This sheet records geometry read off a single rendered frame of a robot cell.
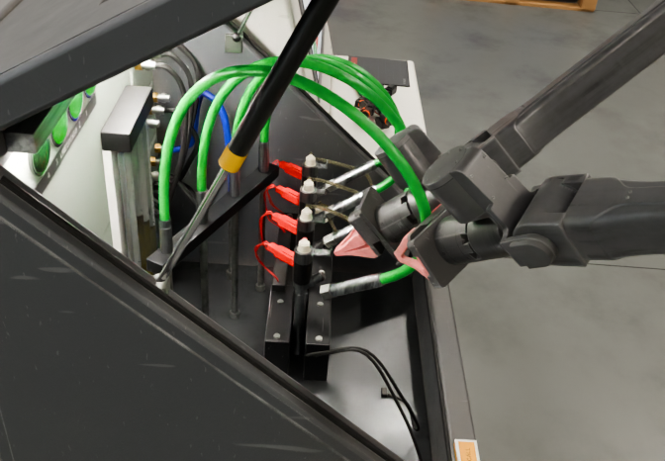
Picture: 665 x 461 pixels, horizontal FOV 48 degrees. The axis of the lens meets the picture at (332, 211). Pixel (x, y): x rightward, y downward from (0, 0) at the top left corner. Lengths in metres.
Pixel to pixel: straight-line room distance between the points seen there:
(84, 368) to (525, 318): 2.17
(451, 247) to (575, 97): 0.28
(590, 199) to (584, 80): 0.32
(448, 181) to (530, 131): 0.26
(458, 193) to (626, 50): 0.35
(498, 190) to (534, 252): 0.07
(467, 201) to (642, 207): 0.17
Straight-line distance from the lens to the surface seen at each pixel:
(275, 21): 1.31
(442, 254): 0.85
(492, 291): 2.87
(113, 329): 0.75
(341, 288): 0.99
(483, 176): 0.75
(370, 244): 1.03
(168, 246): 1.11
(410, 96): 1.89
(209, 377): 0.77
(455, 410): 1.14
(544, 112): 0.99
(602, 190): 0.71
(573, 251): 0.72
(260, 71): 0.89
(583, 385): 2.63
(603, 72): 1.01
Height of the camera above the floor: 1.79
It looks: 35 degrees down
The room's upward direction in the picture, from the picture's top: 5 degrees clockwise
